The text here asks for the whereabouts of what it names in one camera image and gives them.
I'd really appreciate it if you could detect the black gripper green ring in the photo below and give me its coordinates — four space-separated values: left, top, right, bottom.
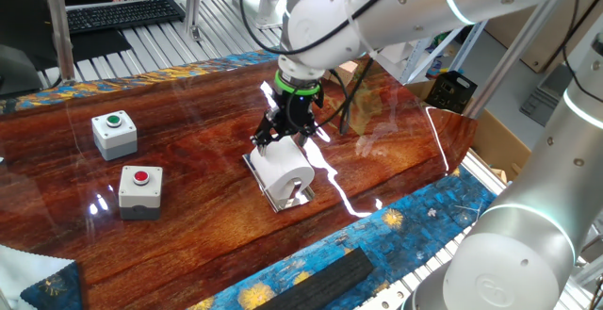
249 68 326 156

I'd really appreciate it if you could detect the white toilet paper roll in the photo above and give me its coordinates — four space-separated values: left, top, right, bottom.
249 135 316 203

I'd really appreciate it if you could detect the shiny metal paper roll holder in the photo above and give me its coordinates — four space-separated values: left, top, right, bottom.
242 153 316 214

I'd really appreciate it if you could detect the white metal shelf rack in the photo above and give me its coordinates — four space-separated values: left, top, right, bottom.
376 20 489 85

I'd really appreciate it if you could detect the small wooden block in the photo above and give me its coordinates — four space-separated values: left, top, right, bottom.
324 59 359 88

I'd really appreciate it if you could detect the glossy wood pattern table mat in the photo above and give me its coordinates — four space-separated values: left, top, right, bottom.
0 45 480 310

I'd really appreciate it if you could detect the black foam block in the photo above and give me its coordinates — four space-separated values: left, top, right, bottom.
253 247 375 310

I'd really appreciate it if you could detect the red push button box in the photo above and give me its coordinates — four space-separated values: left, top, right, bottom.
117 165 164 221

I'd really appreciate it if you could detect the starry night pattern tablecloth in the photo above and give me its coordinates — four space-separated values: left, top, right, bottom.
0 48 498 310

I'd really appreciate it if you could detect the green push button box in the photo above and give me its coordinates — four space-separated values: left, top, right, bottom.
90 109 139 162

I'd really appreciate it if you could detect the black computer keyboard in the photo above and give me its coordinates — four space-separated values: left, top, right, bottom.
65 0 187 36

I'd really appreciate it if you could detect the black desk pad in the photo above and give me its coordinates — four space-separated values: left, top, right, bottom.
60 29 133 66

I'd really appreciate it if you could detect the brown cardboard box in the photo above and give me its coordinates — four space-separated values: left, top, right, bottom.
404 81 536 184

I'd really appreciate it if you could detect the grey plastic floor case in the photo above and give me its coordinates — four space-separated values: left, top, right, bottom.
519 63 576 127

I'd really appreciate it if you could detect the brown wooden board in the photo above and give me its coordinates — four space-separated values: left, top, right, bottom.
484 0 603 73

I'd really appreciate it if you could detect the black computer monitor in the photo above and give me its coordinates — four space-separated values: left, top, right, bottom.
0 0 62 97

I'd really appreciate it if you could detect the folded starry cloth white backing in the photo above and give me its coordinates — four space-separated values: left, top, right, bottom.
0 244 84 310

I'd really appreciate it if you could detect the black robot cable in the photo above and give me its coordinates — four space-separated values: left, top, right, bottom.
238 0 418 137

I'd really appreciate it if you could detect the aluminium frame post with bracket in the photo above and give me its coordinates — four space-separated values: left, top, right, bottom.
182 0 204 42

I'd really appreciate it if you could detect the diagonal aluminium frame beam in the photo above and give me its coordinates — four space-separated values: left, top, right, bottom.
464 0 555 118

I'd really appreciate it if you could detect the plain aluminium frame post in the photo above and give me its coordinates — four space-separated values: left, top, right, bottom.
41 0 77 87

